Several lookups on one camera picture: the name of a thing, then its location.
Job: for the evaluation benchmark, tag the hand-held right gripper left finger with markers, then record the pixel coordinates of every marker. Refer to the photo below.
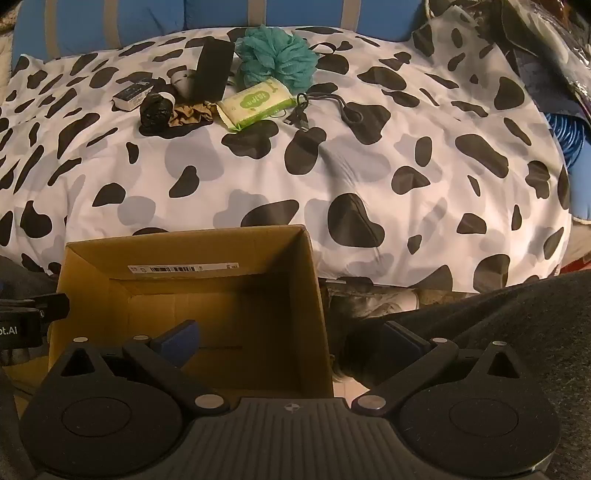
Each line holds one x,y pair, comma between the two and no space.
180,344

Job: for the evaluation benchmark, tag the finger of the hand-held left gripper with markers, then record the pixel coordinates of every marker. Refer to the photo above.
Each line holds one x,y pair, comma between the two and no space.
51,308

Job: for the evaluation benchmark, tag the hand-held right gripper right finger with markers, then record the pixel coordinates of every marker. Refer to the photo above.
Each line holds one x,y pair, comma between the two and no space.
402,342

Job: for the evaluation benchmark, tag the brown cardboard box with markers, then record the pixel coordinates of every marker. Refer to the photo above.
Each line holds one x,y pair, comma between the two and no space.
231,300

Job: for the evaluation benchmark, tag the green wet wipes packet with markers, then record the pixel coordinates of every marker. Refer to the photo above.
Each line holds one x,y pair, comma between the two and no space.
251,104

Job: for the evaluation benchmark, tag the white small device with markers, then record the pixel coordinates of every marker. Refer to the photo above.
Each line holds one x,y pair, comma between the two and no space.
182,82

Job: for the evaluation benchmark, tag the black foam sponge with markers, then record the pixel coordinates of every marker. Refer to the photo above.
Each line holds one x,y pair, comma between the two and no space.
212,69

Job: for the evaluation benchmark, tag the teal mesh bath loofah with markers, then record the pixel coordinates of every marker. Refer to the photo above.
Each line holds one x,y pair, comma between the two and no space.
277,55

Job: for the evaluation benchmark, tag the grey sneaker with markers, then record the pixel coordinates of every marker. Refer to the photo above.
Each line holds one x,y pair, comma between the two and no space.
369,302

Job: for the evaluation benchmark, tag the person's right trouser leg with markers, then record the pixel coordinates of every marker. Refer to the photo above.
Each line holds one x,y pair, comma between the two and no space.
508,318

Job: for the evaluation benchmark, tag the cow print blanket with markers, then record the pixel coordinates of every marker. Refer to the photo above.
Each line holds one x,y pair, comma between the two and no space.
277,184

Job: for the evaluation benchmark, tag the small black and white box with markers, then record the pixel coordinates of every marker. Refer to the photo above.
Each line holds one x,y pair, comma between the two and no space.
131,94

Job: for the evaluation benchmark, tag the light blue cloth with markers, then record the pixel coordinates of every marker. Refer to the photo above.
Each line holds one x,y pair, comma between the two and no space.
581,198

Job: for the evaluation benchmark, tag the blue ribbed object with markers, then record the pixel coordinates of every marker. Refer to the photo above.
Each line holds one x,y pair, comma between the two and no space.
565,138

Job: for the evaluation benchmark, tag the blue striped pillow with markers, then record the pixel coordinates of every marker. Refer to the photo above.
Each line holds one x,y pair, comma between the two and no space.
138,23

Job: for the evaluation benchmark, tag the dark plastic bag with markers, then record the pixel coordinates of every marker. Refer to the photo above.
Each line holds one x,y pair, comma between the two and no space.
545,41

